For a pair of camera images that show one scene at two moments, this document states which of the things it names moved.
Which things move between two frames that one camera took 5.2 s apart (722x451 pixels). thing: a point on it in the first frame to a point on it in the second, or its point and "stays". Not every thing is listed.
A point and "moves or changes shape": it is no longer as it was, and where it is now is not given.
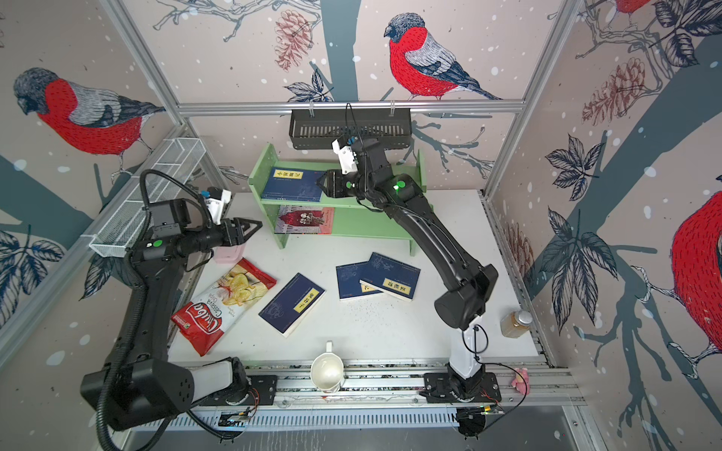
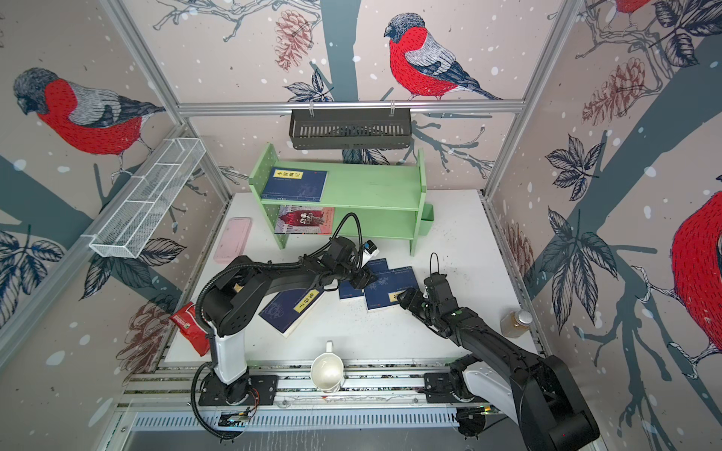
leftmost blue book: (292, 304) stays
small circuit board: (233, 420) stays
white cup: (327, 369) stays
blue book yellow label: (391, 275) moves or changes shape
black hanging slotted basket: (317, 128) stays
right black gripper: (337, 187) to (412, 301)
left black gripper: (237, 237) to (364, 279)
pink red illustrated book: (305, 220) stays
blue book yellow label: (293, 184) stays
